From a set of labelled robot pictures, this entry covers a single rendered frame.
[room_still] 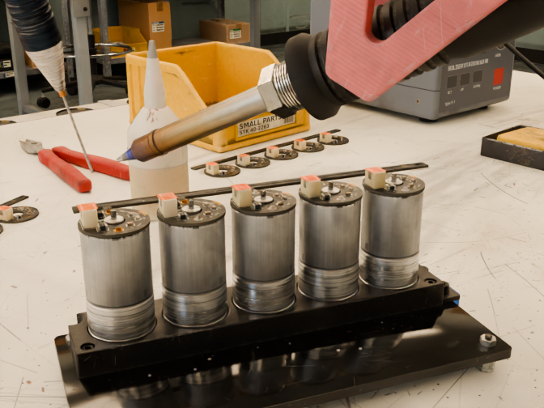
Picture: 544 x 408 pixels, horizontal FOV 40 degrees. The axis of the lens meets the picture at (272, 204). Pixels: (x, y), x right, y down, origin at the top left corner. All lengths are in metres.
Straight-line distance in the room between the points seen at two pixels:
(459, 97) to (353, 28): 0.47
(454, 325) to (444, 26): 0.16
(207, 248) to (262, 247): 0.02
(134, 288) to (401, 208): 0.11
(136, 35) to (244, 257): 4.65
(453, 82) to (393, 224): 0.36
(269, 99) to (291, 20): 5.91
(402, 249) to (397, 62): 0.13
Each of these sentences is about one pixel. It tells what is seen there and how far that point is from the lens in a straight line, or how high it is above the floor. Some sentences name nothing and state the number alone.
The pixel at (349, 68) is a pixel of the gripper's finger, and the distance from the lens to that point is 0.19.
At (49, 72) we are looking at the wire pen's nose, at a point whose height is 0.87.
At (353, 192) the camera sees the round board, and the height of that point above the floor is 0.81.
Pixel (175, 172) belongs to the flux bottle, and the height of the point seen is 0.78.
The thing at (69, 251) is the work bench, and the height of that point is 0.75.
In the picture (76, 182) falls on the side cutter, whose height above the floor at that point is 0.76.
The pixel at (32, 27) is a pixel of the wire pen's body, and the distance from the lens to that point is 0.22.
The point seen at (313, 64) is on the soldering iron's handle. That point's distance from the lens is 0.20.
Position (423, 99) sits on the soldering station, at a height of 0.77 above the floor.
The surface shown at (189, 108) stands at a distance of 0.57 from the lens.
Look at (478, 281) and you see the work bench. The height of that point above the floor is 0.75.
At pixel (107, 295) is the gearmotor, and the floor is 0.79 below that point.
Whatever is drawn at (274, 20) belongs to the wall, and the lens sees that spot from 6.00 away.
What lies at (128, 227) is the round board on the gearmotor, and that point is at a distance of 0.26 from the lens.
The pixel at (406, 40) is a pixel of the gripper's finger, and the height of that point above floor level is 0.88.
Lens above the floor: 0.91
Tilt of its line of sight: 21 degrees down
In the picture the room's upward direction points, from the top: straight up
